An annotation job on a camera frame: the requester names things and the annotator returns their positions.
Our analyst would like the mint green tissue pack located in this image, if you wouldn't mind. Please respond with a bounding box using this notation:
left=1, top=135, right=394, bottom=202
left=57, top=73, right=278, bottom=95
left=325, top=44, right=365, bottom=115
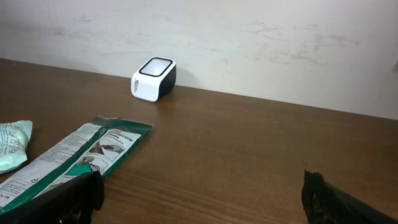
left=1, top=120, right=33, bottom=174

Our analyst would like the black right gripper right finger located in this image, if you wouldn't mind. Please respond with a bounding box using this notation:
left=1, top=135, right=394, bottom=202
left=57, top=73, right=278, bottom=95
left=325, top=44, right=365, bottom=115
left=301, top=170, right=397, bottom=224

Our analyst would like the white barcode scanner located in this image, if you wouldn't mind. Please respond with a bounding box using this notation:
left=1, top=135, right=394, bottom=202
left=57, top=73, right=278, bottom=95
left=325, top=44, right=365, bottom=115
left=131, top=57, right=177, bottom=102

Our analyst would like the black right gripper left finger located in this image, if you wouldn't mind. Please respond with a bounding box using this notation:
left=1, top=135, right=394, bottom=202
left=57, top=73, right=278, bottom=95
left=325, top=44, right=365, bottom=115
left=1, top=171, right=104, bottom=224

